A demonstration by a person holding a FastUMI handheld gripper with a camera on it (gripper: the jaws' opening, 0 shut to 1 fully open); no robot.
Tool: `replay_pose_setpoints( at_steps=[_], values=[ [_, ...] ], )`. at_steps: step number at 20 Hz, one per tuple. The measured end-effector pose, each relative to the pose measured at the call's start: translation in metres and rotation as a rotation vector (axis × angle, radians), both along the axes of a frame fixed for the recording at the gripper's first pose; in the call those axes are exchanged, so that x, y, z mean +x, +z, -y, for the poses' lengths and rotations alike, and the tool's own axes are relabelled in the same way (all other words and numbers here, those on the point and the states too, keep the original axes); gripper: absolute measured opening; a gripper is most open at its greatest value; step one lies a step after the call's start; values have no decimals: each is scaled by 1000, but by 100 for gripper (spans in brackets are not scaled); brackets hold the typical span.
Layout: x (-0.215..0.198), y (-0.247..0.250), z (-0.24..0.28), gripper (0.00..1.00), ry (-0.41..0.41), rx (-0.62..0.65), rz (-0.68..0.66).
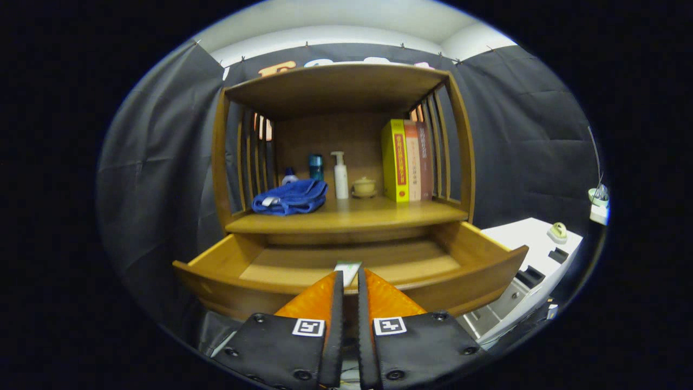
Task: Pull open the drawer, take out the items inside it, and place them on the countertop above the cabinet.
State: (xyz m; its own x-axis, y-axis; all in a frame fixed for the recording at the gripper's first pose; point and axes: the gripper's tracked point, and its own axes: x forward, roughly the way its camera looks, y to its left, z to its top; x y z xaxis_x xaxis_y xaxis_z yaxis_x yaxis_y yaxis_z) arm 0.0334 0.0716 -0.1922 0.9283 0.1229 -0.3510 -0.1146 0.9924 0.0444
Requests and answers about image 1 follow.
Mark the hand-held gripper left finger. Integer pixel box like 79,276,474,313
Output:
214,271,344,390

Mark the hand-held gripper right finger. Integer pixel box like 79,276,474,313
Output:
357,268,493,390

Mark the white and green tube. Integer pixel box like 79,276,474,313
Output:
334,261,362,288

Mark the wooden drawer with black knob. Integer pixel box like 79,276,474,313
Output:
172,221,529,320

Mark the wooden countertop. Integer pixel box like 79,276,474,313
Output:
225,196,469,235

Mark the white side cabinet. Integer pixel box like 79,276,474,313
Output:
457,218,584,347

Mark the wooden cabinet with slatted sides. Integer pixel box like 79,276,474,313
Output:
212,62,477,247

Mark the folded blue towel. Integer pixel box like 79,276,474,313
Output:
251,179,329,216

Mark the beige lidded tea bowl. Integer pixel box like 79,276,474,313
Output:
351,177,377,199

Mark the white pump bottle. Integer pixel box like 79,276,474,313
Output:
331,151,350,200

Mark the thick yellow book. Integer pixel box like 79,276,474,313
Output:
381,119,410,204

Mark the orange book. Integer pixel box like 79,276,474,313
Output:
403,120,423,202

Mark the brown book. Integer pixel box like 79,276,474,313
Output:
416,121,435,201

